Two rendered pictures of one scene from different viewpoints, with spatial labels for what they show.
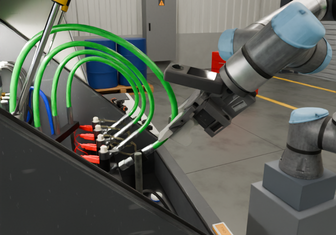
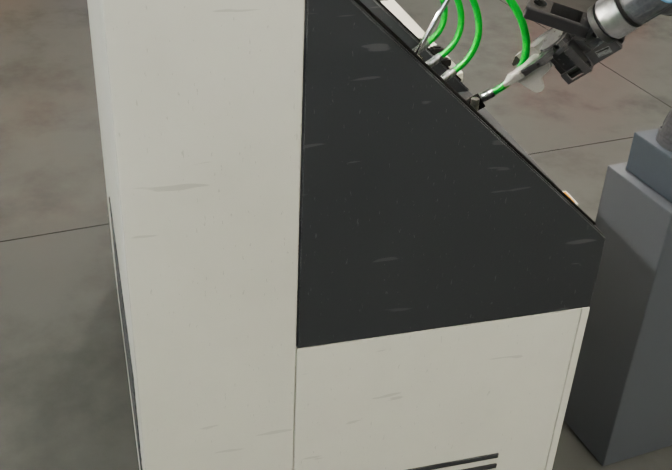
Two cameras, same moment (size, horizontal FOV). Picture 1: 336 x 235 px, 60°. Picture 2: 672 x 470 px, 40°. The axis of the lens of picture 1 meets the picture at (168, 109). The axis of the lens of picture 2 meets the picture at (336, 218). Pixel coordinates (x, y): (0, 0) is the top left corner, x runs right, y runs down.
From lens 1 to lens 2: 1.13 m
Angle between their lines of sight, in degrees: 14
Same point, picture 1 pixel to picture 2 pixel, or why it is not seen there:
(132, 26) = not seen: outside the picture
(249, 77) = (617, 25)
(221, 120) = (582, 66)
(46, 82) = not seen: outside the picture
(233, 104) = (597, 49)
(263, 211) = (622, 208)
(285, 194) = (658, 180)
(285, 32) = not seen: outside the picture
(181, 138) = (532, 83)
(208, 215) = not seen: hidden behind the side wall
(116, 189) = (484, 125)
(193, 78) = (557, 18)
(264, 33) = not seen: outside the picture
